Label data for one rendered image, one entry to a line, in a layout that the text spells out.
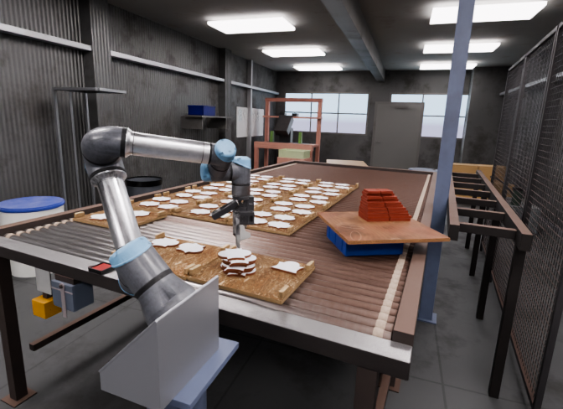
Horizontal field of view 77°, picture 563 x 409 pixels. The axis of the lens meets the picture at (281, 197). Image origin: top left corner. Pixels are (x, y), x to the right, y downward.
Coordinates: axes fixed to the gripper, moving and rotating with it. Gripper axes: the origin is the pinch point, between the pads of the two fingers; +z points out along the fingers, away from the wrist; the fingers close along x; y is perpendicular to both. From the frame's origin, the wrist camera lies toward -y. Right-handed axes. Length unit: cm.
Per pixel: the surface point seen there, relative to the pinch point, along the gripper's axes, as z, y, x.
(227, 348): 17.8, -6.6, -43.5
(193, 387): 18, -16, -58
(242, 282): 11.2, 1.4, -13.9
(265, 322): 13.6, 5.8, -38.2
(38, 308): 38, -87, 30
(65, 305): 31, -71, 17
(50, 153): -2, -188, 340
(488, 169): 37, 578, 490
